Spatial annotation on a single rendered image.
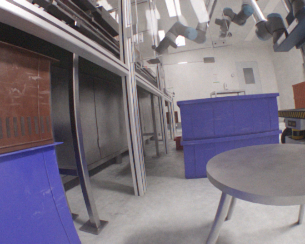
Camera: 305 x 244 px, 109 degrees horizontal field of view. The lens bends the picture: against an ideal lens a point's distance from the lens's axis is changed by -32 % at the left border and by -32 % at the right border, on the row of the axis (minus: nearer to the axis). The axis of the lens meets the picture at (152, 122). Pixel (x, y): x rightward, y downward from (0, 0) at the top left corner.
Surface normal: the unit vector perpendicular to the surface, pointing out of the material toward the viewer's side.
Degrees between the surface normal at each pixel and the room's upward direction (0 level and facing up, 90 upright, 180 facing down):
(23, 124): 90
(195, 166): 90
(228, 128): 90
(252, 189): 0
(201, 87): 90
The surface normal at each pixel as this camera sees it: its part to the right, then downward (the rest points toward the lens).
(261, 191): -0.10, -0.99
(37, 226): 0.97, -0.09
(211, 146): -0.21, 0.04
